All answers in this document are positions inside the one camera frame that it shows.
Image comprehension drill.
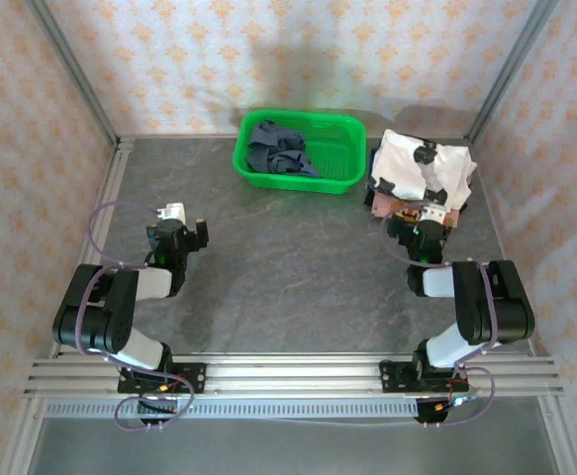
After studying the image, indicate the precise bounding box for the grey slotted cable duct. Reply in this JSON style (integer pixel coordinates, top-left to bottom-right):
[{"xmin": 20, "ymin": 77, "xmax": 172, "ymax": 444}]
[{"xmin": 45, "ymin": 399, "xmax": 421, "ymax": 420}]

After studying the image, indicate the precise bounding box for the green plastic basket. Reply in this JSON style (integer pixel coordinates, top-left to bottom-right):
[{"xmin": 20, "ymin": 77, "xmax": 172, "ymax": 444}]
[{"xmin": 232, "ymin": 108, "xmax": 367, "ymax": 195}]

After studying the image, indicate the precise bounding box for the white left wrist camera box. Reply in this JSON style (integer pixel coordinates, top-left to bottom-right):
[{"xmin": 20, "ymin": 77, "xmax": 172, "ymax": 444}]
[{"xmin": 157, "ymin": 201, "xmax": 188, "ymax": 223}]

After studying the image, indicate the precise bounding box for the pink folded t-shirt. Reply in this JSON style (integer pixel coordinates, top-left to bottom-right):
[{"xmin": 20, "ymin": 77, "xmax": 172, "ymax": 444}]
[{"xmin": 370, "ymin": 191, "xmax": 404, "ymax": 217}]

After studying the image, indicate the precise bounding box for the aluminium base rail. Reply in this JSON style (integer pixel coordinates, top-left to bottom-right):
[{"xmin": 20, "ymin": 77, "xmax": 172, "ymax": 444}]
[{"xmin": 23, "ymin": 351, "xmax": 566, "ymax": 400}]

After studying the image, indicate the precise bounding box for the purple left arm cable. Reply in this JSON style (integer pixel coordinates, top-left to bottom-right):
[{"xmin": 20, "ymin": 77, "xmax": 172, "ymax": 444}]
[{"xmin": 77, "ymin": 201, "xmax": 195, "ymax": 432}]

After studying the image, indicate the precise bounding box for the orange print folded t-shirt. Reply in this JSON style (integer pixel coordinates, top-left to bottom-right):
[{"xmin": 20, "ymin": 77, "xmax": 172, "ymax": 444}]
[{"xmin": 391, "ymin": 205, "xmax": 461, "ymax": 230}]

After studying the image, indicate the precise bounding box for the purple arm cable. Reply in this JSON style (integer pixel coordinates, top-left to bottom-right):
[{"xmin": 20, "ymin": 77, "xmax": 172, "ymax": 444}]
[
  {"xmin": 380, "ymin": 210, "xmax": 498, "ymax": 429},
  {"xmin": 77, "ymin": 201, "xmax": 195, "ymax": 432}
]

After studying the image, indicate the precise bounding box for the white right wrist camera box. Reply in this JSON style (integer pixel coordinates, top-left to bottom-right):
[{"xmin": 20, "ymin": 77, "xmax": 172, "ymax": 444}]
[{"xmin": 419, "ymin": 201, "xmax": 448, "ymax": 225}]

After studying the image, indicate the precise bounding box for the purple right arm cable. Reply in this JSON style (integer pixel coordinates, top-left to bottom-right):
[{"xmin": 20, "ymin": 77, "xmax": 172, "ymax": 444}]
[{"xmin": 380, "ymin": 210, "xmax": 498, "ymax": 429}]

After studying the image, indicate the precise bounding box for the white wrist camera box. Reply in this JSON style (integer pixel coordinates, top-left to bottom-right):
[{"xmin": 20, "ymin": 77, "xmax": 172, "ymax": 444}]
[
  {"xmin": 157, "ymin": 201, "xmax": 188, "ymax": 223},
  {"xmin": 419, "ymin": 201, "xmax": 448, "ymax": 225}
]

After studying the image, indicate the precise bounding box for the white t-shirt black print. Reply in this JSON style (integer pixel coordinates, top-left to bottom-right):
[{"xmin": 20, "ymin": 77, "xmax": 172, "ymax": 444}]
[{"xmin": 369, "ymin": 129, "xmax": 478, "ymax": 204}]

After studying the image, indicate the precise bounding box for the aluminium frame post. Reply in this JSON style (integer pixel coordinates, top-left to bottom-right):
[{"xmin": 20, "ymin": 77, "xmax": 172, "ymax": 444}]
[
  {"xmin": 465, "ymin": 0, "xmax": 561, "ymax": 144},
  {"xmin": 23, "ymin": 0, "xmax": 121, "ymax": 144}
]

